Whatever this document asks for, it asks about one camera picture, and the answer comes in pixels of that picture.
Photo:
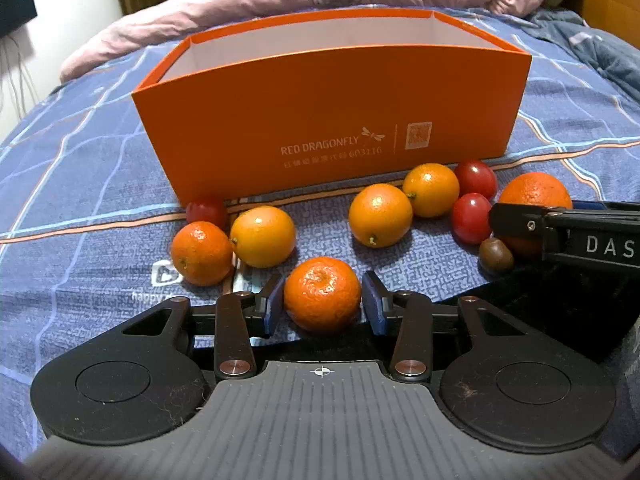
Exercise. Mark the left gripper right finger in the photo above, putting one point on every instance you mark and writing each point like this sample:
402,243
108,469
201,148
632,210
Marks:
406,318

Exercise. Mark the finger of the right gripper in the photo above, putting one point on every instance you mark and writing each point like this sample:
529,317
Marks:
598,218

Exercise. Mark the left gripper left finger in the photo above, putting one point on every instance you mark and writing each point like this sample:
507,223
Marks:
239,317

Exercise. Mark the large orange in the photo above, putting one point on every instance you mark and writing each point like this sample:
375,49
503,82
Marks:
535,194

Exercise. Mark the brown chestnut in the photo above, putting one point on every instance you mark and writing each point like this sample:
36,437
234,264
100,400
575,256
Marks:
494,256

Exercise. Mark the red cherry tomato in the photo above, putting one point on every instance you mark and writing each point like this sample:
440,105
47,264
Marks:
209,209
469,218
475,176

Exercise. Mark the mandarin orange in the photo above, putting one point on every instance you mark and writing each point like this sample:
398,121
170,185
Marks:
202,253
322,294

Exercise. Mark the yellow orange kumquat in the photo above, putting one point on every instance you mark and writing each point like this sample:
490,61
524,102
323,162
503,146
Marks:
380,215
432,190
263,237

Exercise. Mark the grey blue crumpled blanket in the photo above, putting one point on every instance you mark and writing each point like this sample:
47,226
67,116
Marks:
613,58

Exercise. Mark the orange cardboard shoe box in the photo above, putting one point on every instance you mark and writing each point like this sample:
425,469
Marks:
310,98

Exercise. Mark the pink floral duvet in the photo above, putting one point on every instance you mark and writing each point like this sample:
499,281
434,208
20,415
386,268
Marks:
300,0

